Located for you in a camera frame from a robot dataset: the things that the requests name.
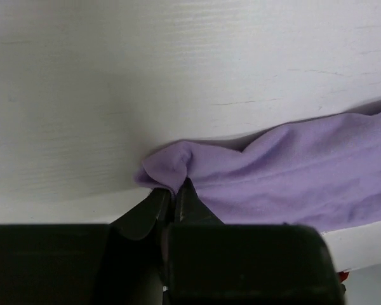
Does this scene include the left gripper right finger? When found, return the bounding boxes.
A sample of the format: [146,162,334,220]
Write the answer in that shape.
[164,179,345,304]

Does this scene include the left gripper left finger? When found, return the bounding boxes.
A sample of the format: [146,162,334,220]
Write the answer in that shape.
[0,189,171,304]

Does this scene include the purple t shirt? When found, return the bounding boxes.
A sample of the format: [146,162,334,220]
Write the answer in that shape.
[135,113,381,232]

